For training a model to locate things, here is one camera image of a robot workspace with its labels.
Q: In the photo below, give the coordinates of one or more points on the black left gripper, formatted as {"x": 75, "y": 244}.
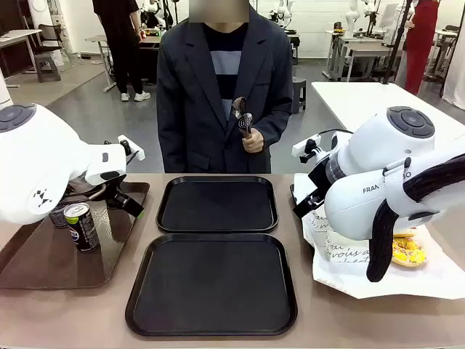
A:
{"x": 115, "y": 196}

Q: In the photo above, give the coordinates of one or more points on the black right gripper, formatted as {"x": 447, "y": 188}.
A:
{"x": 319, "y": 180}

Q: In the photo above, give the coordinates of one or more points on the black Pepsi can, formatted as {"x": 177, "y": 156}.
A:
{"x": 85, "y": 229}
{"x": 57, "y": 219}

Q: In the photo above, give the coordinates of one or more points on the metal serving tongs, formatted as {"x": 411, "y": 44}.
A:
{"x": 244, "y": 120}

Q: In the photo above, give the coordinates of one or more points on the person's left forearm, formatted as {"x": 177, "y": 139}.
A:
{"x": 277, "y": 127}

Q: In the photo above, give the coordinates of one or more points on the person's right forearm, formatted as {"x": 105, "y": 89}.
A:
{"x": 170, "y": 145}

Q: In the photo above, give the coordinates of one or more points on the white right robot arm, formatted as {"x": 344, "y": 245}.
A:
{"x": 381, "y": 145}

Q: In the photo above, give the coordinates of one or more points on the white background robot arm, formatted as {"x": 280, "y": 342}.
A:
{"x": 351, "y": 18}
{"x": 150, "y": 11}
{"x": 283, "y": 11}

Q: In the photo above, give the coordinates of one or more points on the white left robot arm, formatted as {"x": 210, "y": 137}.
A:
{"x": 36, "y": 163}

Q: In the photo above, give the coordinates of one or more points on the person's left hand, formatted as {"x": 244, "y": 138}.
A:
{"x": 253, "y": 142}

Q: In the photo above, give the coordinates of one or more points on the black tray under paper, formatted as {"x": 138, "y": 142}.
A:
{"x": 291, "y": 192}

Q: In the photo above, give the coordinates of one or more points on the printed white paper holder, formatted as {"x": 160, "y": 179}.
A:
{"x": 345, "y": 251}

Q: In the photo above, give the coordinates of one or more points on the white paper sheet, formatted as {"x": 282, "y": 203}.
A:
{"x": 338, "y": 280}

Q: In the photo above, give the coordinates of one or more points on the black square tray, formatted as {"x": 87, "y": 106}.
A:
{"x": 214, "y": 283}
{"x": 218, "y": 203}

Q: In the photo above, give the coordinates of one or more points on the brown plastic tray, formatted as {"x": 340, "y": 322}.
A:
{"x": 54, "y": 265}

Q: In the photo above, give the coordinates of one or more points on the yellow sprinkled donut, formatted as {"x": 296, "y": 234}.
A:
{"x": 410, "y": 254}

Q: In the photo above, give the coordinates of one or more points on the dark plastic stool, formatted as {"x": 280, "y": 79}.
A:
{"x": 299, "y": 94}

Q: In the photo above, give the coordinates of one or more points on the person in dark blazer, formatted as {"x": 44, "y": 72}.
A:
{"x": 192, "y": 109}

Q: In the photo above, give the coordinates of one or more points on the white table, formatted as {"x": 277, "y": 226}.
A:
{"x": 363, "y": 105}

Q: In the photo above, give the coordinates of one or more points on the bystander in black clothes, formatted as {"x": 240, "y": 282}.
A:
{"x": 123, "y": 43}

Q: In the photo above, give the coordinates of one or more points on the grey plastic stool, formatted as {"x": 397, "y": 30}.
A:
{"x": 47, "y": 67}

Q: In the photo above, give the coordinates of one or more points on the grey background workbench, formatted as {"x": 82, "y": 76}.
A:
{"x": 363, "y": 47}

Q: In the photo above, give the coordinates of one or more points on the grey background desk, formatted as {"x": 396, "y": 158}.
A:
{"x": 105, "y": 38}

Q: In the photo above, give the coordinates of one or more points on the black office chair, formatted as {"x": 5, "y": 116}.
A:
{"x": 49, "y": 36}

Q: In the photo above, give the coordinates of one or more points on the white cloth panel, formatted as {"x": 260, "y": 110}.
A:
{"x": 454, "y": 72}

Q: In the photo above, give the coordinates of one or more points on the bystander in red apron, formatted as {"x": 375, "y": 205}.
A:
{"x": 421, "y": 36}

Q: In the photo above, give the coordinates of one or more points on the light wooden desk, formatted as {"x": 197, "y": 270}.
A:
{"x": 18, "y": 36}

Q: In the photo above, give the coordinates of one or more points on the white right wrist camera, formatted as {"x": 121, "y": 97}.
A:
{"x": 303, "y": 147}

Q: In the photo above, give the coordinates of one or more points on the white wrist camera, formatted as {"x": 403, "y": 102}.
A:
{"x": 130, "y": 147}
{"x": 303, "y": 147}

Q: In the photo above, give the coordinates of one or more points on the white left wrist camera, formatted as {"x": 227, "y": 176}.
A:
{"x": 130, "y": 147}

